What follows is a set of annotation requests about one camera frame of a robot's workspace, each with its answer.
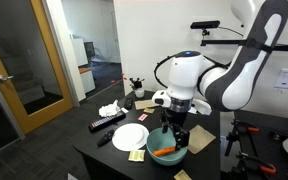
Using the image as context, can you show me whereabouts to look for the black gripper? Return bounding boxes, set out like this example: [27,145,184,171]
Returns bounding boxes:
[160,109,190,151]

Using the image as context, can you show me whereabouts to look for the orange marker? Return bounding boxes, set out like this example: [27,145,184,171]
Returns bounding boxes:
[153,146,176,156]

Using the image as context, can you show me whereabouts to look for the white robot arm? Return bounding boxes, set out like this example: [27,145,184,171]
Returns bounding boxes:
[152,0,288,150]

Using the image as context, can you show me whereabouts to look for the teal bowl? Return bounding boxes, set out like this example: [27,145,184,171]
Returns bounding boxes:
[146,128,187,166]

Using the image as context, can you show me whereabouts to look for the yellow packet behind bowl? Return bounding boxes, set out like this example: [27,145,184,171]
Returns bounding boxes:
[128,150,145,162]

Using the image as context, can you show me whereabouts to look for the brown paper bag left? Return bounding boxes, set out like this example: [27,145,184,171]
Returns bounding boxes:
[188,125,215,154]

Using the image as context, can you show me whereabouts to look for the brown paper bag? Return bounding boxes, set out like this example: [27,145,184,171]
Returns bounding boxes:
[188,125,215,154]
[135,100,157,110]
[174,170,192,180]

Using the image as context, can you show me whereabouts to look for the white pink packet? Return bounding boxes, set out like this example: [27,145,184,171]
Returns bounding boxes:
[138,113,148,121]

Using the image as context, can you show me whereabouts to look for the yellow sticky packet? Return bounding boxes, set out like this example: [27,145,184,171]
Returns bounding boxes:
[143,108,155,114]

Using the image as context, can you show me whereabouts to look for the white round plate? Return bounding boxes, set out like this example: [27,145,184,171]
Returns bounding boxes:
[112,123,149,151]

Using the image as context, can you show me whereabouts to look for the brown paper bag right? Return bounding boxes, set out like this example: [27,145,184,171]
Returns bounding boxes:
[135,100,157,110]

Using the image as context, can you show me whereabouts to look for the brown paper bag front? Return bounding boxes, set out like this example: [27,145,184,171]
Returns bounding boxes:
[174,170,192,180]

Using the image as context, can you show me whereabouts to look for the white flower vase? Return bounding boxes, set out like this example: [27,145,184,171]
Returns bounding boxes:
[135,88,145,98]

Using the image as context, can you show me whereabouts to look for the black remote control large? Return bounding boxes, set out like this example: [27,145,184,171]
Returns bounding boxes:
[124,97,133,110]

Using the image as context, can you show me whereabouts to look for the small white paper slip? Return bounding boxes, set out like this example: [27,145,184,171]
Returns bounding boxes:
[121,107,129,113]

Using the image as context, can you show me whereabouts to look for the orange black clamp upper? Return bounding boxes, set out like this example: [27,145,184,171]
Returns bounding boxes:
[225,119,259,156]

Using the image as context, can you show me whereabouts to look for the orange black clamp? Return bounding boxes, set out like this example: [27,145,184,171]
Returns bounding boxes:
[225,119,259,156]
[235,151,278,175]

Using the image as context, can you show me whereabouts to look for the small black remote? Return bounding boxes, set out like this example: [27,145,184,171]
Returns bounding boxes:
[97,130,114,147]

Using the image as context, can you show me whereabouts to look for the crumpled white tissue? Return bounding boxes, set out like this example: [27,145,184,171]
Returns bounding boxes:
[99,100,120,117]

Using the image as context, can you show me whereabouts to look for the black grey remote control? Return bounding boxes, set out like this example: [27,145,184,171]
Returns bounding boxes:
[88,111,126,132]

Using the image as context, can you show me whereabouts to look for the black perforated side table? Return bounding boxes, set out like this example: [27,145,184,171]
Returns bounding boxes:
[221,110,288,180]

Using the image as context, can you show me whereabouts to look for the orange black clamp lower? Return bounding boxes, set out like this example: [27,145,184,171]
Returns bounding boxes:
[235,151,278,175]

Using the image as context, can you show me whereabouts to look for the wooden glass door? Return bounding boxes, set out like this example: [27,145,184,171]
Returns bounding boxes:
[0,0,73,134]

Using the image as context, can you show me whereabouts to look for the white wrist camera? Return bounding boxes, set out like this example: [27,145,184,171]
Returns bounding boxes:
[152,90,171,108]

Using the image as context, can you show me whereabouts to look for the black camera on mount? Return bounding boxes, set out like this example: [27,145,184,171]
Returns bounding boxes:
[190,20,220,36]

